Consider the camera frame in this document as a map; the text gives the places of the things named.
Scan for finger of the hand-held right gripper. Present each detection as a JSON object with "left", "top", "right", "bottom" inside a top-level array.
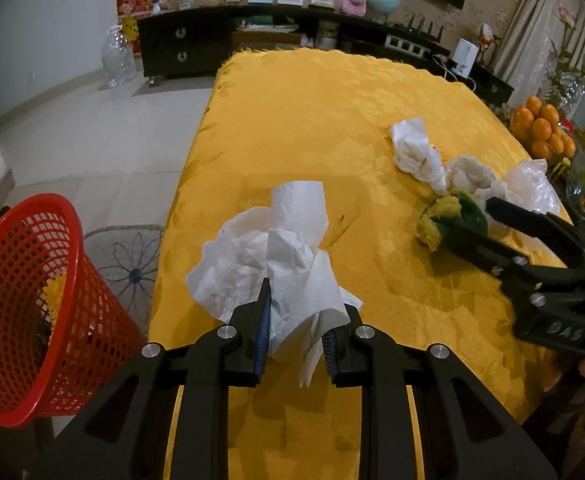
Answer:
[
  {"left": 486, "top": 196, "right": 585, "bottom": 273},
  {"left": 440, "top": 222, "right": 528, "bottom": 281}
]

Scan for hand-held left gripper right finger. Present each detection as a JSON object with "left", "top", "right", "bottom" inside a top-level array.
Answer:
[{"left": 320, "top": 302, "right": 558, "bottom": 480}]

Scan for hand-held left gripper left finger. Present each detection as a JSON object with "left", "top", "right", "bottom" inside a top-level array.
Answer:
[{"left": 47, "top": 277, "right": 273, "bottom": 480}]

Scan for clear plastic bag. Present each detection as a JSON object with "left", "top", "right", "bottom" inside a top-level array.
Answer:
[{"left": 503, "top": 159, "right": 563, "bottom": 221}]

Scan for large white paper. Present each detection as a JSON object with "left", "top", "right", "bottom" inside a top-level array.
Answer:
[{"left": 186, "top": 207, "right": 363, "bottom": 388}]

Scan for yellow green sponge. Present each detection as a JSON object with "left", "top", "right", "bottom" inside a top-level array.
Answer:
[{"left": 415, "top": 194, "right": 488, "bottom": 252}]

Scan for cream tissue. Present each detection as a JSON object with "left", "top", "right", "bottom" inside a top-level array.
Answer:
[{"left": 445, "top": 156, "right": 508, "bottom": 206}]

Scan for white tissue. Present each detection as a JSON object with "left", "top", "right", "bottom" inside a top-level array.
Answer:
[{"left": 390, "top": 117, "right": 448, "bottom": 193}]

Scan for yellow spiky plastic piece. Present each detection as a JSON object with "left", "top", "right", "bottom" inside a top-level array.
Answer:
[{"left": 42, "top": 272, "right": 68, "bottom": 331}]

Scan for red plastic mesh basket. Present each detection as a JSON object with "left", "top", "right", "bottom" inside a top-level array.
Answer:
[{"left": 0, "top": 194, "right": 146, "bottom": 428}]

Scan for pile of oranges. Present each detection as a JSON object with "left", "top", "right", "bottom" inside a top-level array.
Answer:
[{"left": 510, "top": 96, "right": 578, "bottom": 161}]

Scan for glass vase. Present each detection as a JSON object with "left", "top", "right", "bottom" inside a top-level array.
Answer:
[{"left": 555, "top": 72, "right": 585, "bottom": 116}]

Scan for white box device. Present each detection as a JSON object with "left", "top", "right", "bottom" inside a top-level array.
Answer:
[{"left": 453, "top": 38, "right": 478, "bottom": 78}]

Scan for white red figurine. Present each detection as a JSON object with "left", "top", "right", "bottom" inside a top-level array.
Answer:
[{"left": 477, "top": 22, "right": 501, "bottom": 66}]

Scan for yellow tablecloth table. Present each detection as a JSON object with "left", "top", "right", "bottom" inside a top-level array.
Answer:
[{"left": 147, "top": 49, "right": 573, "bottom": 480}]

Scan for beige curtain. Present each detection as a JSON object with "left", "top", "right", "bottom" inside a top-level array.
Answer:
[{"left": 493, "top": 0, "right": 573, "bottom": 106}]

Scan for pink flowers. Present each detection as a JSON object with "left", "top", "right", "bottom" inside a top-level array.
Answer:
[{"left": 547, "top": 5, "right": 585, "bottom": 111}]

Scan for white power strip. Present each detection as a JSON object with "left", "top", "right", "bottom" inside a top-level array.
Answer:
[{"left": 385, "top": 35, "right": 426, "bottom": 53}]

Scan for black router with antennas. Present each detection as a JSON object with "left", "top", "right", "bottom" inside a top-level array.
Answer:
[{"left": 393, "top": 14, "right": 443, "bottom": 41}]

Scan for stacked jars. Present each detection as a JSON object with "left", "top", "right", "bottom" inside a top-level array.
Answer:
[{"left": 317, "top": 20, "right": 341, "bottom": 51}]

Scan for pale blue globe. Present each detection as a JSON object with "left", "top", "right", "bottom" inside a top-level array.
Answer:
[{"left": 367, "top": 0, "right": 401, "bottom": 21}]

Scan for wooden drawer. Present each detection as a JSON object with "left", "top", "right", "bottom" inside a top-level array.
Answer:
[{"left": 232, "top": 32, "right": 303, "bottom": 48}]

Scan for black television cabinet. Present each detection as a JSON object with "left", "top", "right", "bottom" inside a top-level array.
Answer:
[{"left": 137, "top": 4, "right": 516, "bottom": 106}]

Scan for green and white papers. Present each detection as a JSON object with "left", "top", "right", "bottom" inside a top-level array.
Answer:
[{"left": 232, "top": 17, "right": 301, "bottom": 33}]

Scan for large clear water bottle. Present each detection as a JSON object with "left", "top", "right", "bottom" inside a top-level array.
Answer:
[{"left": 101, "top": 25, "right": 138, "bottom": 88}]

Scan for white cable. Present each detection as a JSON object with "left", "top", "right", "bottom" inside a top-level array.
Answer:
[{"left": 435, "top": 55, "right": 476, "bottom": 91}]

